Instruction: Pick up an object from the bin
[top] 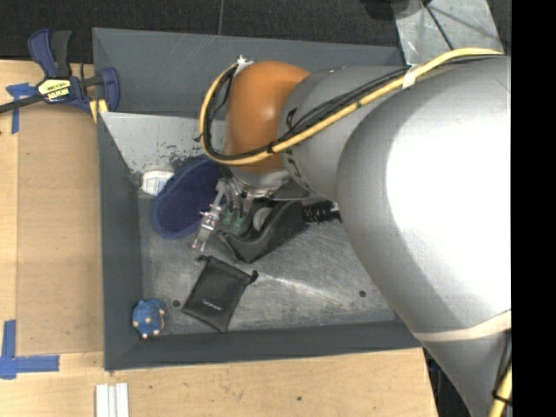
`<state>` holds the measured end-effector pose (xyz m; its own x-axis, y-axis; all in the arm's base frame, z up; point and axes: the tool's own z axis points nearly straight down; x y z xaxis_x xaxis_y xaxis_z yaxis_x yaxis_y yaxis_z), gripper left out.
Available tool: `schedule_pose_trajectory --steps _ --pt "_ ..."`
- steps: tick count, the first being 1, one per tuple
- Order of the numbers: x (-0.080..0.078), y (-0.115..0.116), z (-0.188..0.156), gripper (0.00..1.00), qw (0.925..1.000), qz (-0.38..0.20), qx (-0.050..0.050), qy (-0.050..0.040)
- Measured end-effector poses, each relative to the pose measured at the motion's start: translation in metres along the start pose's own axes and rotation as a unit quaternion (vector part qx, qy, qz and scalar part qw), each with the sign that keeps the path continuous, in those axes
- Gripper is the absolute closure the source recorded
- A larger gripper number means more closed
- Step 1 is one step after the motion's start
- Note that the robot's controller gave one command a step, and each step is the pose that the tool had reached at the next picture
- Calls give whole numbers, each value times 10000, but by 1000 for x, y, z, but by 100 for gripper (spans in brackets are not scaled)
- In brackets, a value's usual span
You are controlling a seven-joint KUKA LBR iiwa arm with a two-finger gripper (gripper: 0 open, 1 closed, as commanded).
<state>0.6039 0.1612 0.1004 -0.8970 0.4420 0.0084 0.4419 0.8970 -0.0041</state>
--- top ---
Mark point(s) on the pale wood flat board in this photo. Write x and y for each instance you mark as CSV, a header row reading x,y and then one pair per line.
x,y
61,233

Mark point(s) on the black cylinder on white bracket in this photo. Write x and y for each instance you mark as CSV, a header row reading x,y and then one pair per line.
x,y
319,212

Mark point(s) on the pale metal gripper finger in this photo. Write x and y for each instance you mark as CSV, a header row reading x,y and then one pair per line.
x,y
200,235
208,233

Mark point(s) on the black curved case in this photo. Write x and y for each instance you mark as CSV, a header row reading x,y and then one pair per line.
x,y
271,233

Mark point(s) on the grey metal bin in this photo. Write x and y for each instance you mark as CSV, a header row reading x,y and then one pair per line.
x,y
304,285

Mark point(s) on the blue toy animal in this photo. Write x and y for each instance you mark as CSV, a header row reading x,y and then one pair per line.
x,y
147,317

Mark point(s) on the white plastic bottle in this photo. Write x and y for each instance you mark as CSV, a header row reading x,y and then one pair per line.
x,y
155,181

